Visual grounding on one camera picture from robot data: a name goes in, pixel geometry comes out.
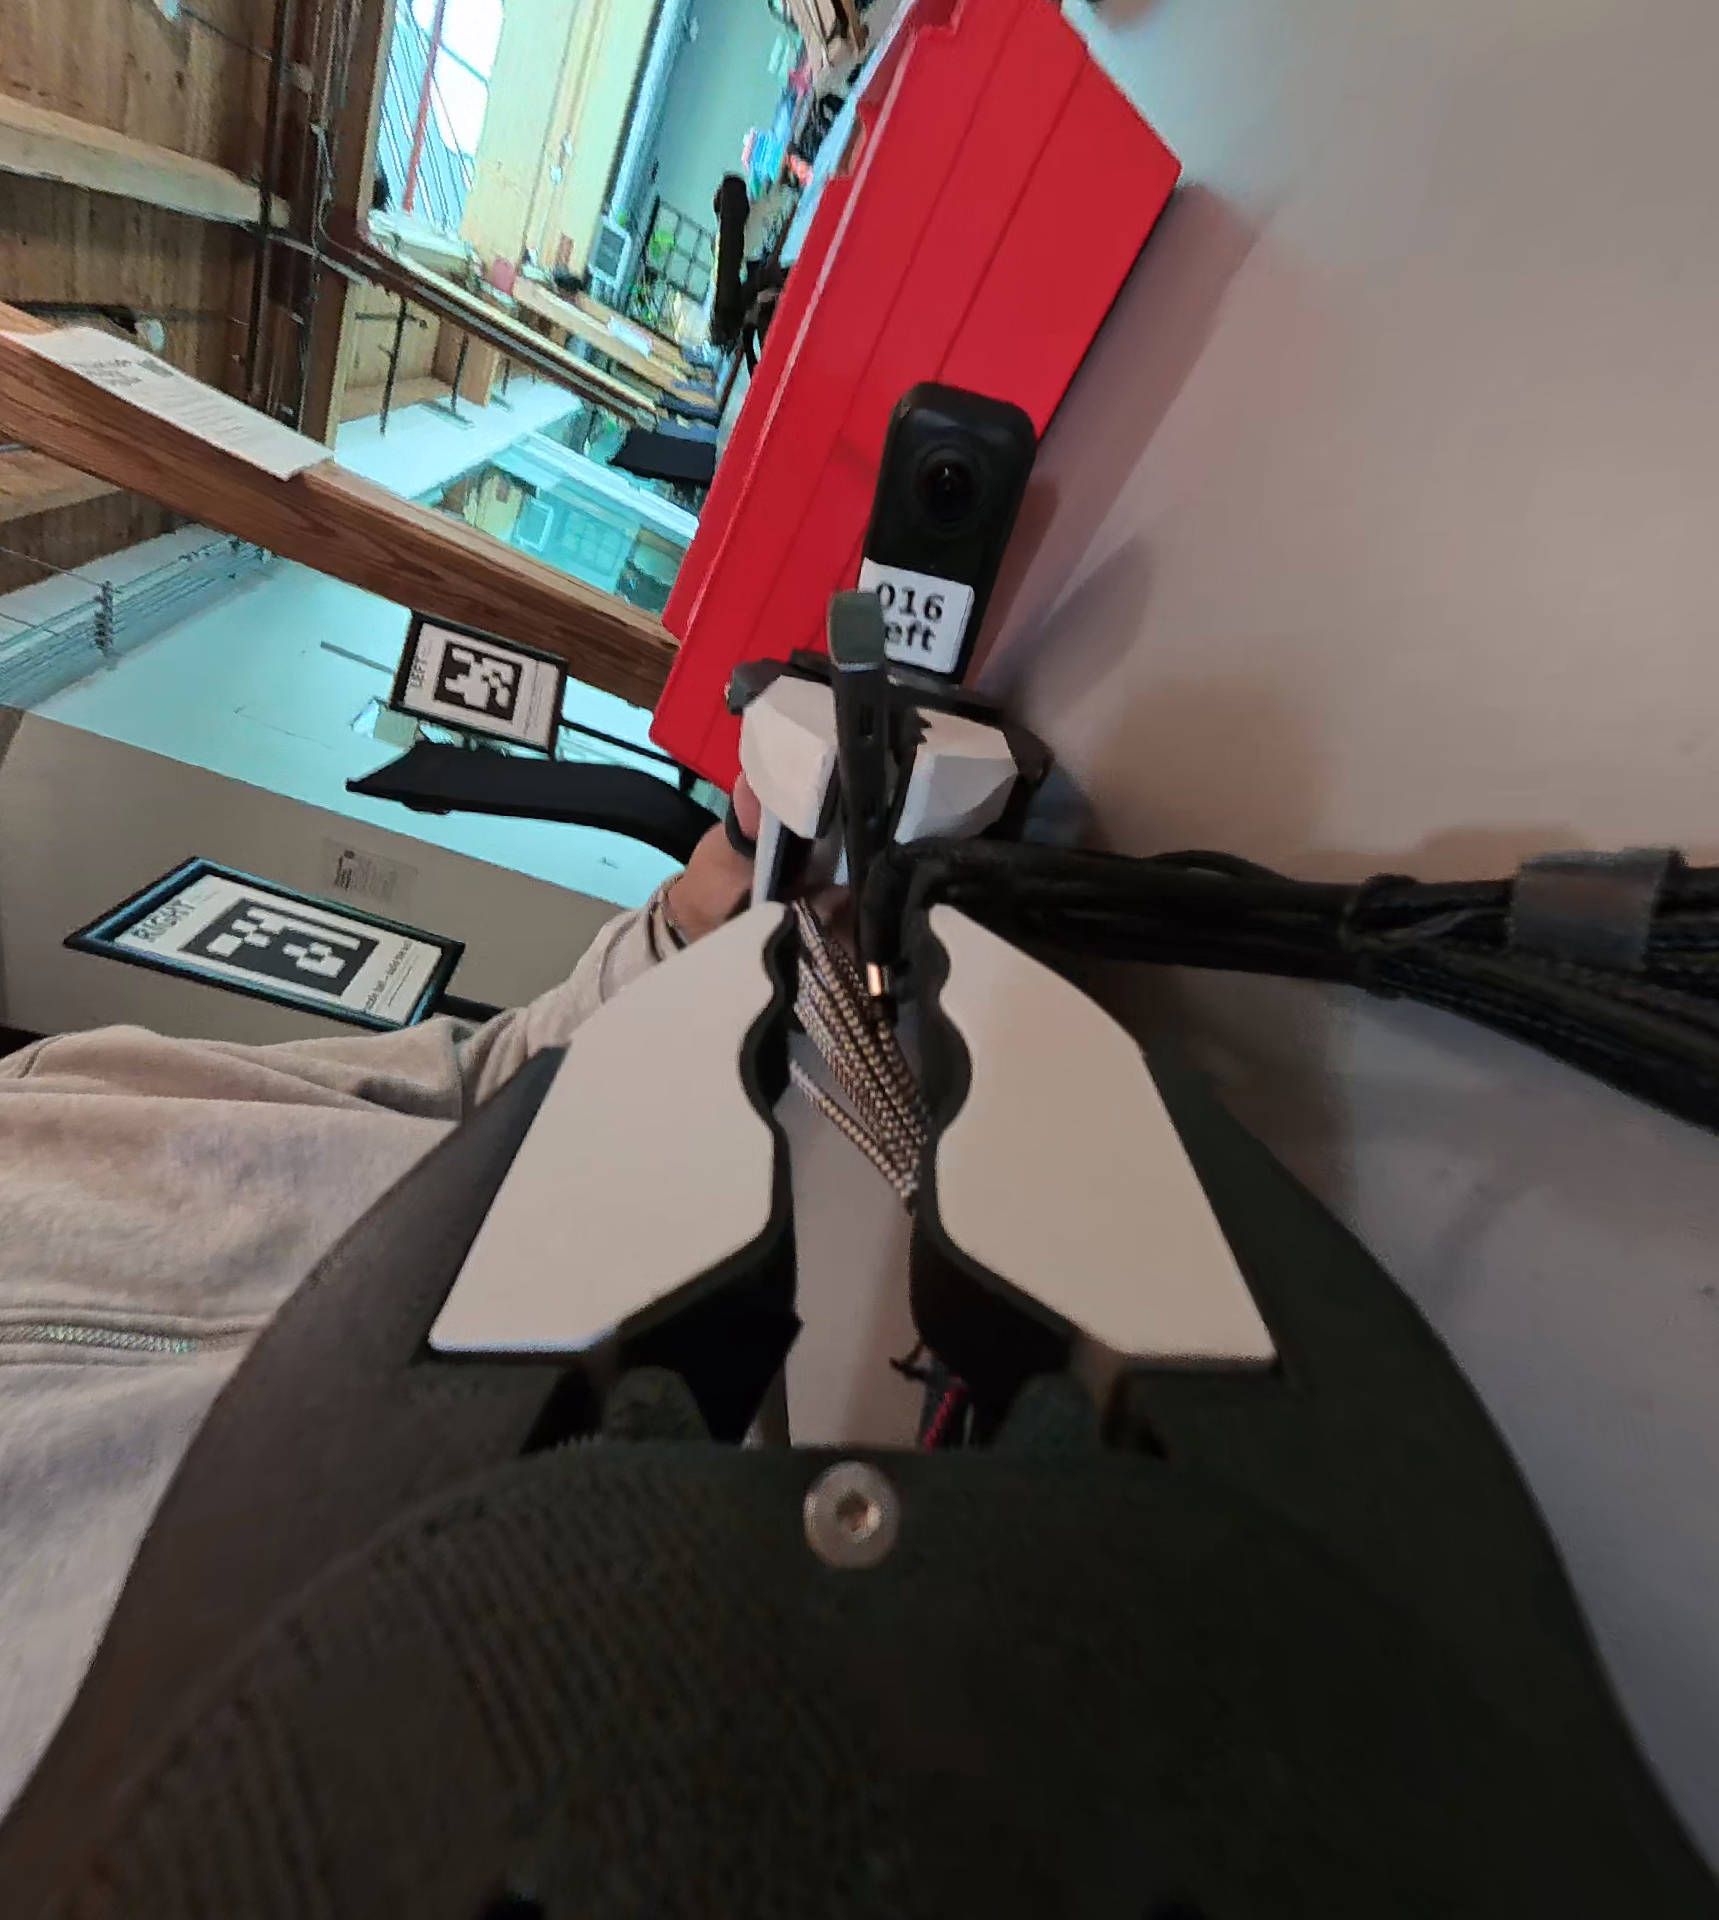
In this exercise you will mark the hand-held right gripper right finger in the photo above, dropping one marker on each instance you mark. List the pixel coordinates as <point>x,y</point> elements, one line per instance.
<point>1083,1185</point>

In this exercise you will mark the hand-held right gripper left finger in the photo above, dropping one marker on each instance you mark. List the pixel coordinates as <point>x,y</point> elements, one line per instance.
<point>620,1185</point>

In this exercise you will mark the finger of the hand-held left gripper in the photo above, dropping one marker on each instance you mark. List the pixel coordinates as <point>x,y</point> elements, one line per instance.
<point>963,780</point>
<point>792,759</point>

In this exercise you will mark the red plastic bin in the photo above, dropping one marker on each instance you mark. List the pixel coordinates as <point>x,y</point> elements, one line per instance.
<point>950,224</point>

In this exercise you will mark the person's left forearm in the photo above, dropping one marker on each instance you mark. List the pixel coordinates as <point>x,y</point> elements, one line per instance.
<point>574,974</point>

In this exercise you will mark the grey desk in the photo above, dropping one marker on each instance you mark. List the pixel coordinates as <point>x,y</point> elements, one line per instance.
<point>1549,451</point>

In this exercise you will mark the person's left hand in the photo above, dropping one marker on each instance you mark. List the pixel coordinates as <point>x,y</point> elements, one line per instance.
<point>722,871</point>

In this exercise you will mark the silver mesh watch band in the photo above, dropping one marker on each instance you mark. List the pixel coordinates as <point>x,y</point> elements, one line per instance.
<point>668,915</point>

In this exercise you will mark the black office chair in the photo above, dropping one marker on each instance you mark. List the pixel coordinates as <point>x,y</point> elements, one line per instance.
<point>530,795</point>

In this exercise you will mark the framed black white marker sign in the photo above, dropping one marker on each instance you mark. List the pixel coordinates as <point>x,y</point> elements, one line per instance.
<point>274,944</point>
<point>484,683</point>

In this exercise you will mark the grey sweatshirt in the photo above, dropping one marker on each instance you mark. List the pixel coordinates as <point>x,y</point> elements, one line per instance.
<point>124,1201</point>

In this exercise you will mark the wooden handrail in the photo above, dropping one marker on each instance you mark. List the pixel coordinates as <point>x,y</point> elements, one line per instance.
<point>348,524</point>

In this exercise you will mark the white paper sheet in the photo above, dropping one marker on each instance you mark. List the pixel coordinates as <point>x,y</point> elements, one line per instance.
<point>184,398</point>

